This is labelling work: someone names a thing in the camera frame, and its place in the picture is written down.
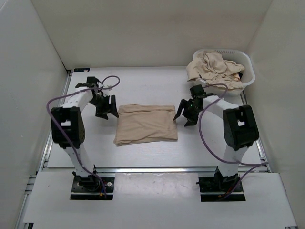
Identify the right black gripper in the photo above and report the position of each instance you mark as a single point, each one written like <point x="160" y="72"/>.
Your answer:
<point x="191" y="119"/>

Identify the front aluminium rail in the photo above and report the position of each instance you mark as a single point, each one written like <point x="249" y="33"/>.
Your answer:
<point x="156" y="169"/>

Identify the white laundry basket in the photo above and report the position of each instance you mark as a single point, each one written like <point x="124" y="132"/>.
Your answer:
<point x="247" y="76"/>

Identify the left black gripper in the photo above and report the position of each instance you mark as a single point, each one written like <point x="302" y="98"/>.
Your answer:
<point x="112" y="107"/>

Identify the beige clothes pile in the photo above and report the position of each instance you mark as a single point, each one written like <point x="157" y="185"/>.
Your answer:
<point x="213" y="69"/>

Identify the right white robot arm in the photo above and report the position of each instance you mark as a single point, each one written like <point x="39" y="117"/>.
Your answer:
<point x="240" y="132"/>

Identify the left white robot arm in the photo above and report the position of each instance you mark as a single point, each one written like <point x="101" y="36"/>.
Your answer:
<point x="68" y="131"/>

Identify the right aluminium rail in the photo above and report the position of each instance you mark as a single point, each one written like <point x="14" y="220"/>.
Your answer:
<point x="251" y="123"/>

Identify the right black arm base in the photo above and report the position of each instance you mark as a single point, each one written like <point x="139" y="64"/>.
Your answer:
<point x="221" y="189"/>

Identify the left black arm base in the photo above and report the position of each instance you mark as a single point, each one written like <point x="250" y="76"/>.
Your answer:
<point x="92" y="187"/>

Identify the black corner label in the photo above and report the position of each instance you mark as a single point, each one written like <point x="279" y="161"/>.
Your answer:
<point x="81" y="70"/>

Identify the beige trousers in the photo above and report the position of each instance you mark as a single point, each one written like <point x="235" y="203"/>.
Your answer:
<point x="145" y="123"/>

